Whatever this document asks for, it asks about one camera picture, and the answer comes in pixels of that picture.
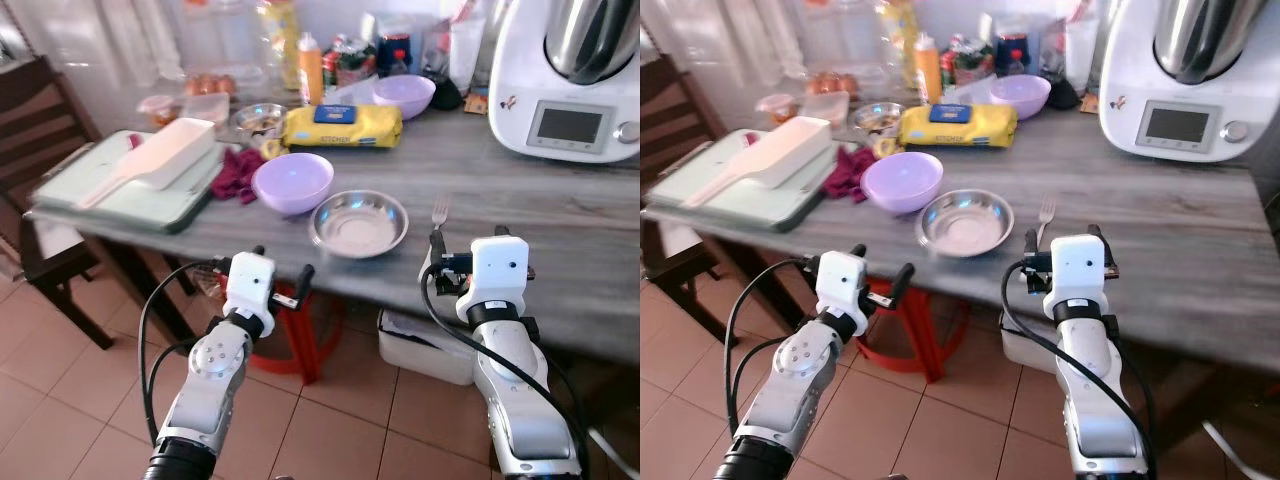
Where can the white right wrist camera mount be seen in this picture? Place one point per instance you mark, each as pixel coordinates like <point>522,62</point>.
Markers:
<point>500,270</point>
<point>1078,268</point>

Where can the maroon cloth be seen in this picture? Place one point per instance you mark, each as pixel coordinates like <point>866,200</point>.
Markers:
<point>848,175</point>
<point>235,175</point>

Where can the large purple plastic bowl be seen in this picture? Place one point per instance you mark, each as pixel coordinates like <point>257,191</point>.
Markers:
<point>292,185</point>
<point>900,184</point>

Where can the steel fork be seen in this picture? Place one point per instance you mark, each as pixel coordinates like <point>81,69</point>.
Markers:
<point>440,207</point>
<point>1046,212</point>

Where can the white kitchen machine with display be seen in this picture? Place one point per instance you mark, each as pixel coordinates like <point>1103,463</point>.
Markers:
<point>520,60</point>
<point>1130,60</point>

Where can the small purple plastic bowl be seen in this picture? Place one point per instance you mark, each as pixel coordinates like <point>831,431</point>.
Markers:
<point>404,96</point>
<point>1020,96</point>

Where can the pale green tray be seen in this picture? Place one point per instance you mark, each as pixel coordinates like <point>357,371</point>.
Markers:
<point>745,205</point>
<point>130,205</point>

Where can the small cup with pink lid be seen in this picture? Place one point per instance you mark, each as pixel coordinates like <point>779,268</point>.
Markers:
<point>158,110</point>
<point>776,109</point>

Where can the orange sauce bottle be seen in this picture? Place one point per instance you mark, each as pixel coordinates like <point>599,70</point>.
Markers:
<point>311,75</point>
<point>928,72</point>

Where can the small steel bowl with food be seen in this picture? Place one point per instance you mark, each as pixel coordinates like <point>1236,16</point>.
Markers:
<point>260,122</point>
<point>878,120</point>

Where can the white storage box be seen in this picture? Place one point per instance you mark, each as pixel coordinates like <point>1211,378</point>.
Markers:
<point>420,345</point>
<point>1025,345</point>

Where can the red plastic stool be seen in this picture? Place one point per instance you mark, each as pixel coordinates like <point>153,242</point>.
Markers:
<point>300,345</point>
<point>920,340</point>

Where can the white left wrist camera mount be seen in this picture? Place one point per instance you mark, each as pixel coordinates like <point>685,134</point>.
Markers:
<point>840,280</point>
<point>250,282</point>

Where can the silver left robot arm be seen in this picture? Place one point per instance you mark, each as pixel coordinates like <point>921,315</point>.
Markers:
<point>790,385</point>
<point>205,390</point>

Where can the white floor pipe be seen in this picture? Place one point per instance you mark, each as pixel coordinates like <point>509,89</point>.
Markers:
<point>615,455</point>
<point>1240,445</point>

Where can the small black pot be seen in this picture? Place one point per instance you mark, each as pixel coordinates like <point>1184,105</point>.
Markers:
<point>445,95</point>
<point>1063,94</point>

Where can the yellow package with blue label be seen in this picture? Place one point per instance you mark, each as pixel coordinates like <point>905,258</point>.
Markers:
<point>345,130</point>
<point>960,128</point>

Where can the brown egg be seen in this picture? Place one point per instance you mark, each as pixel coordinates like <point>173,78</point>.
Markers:
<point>849,83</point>
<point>211,84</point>
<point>195,85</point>
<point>833,83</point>
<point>227,84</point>
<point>817,84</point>

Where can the wide steel bowl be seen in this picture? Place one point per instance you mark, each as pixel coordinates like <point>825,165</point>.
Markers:
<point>358,225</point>
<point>965,224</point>

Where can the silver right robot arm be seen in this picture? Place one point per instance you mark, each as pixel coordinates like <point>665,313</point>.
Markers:
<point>520,400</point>
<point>1095,400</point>

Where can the tall yellow bag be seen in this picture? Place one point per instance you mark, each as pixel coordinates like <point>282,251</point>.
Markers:
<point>280,40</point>
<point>898,40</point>

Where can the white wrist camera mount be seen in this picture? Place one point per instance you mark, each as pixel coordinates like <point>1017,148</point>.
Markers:
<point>500,270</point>
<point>1078,268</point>
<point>840,280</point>
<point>250,282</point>

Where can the clear plastic container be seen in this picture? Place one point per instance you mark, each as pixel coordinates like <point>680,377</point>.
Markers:
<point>825,107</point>
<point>207,108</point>

